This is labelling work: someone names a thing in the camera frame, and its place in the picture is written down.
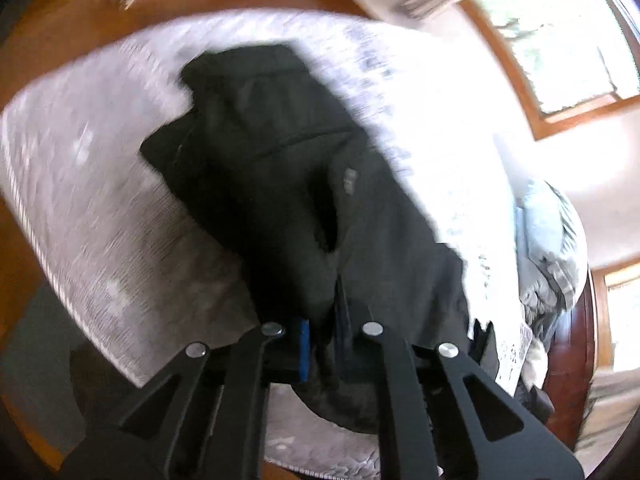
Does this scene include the folded grey blue duvet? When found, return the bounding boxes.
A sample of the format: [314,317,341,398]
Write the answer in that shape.
[515,177,588,331]

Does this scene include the black padded pants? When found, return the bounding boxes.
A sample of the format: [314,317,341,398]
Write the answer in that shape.
[139,44,501,433]

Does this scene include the large wooden frame window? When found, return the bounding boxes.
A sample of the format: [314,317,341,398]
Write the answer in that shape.
[457,0,640,141]

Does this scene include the small wooden frame window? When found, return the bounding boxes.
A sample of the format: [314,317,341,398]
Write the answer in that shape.
[602,270,640,376]

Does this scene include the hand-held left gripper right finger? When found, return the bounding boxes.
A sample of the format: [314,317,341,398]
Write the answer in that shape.
[332,275,586,480]

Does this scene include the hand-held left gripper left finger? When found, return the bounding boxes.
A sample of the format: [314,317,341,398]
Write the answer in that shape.
[65,320,311,480]

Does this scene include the white fluffy cloth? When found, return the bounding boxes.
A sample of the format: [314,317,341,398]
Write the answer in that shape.
[520,337,548,391]

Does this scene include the dark wooden headboard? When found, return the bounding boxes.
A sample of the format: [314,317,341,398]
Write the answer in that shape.
[542,267,601,426]

